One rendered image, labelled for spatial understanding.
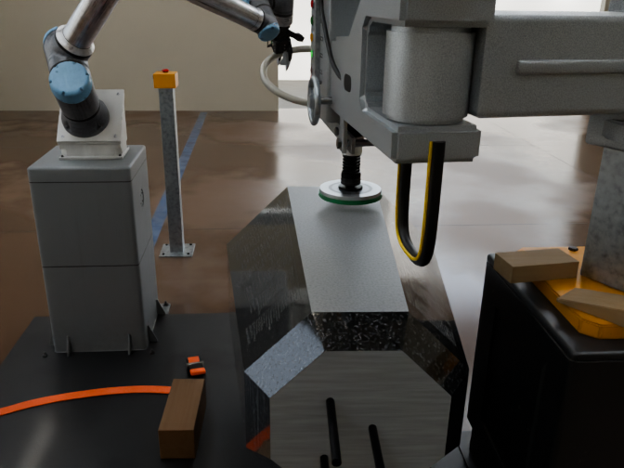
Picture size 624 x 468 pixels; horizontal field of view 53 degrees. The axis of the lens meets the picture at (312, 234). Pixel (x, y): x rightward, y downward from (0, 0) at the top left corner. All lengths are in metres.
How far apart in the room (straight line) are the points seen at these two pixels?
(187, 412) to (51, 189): 1.04
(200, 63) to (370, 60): 7.09
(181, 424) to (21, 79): 7.33
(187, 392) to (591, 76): 1.68
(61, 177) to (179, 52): 6.10
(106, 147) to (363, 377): 1.66
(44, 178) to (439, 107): 1.75
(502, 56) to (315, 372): 0.79
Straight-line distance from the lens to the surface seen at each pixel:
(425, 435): 1.55
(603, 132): 1.74
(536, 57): 1.45
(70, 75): 2.57
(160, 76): 3.62
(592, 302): 1.68
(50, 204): 2.70
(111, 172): 2.60
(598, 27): 1.52
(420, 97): 1.35
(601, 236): 1.83
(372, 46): 1.59
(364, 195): 2.07
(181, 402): 2.34
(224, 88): 8.64
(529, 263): 1.78
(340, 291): 1.53
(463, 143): 1.39
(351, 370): 1.42
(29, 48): 9.04
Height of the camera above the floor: 1.50
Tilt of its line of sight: 21 degrees down
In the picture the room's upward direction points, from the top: 1 degrees clockwise
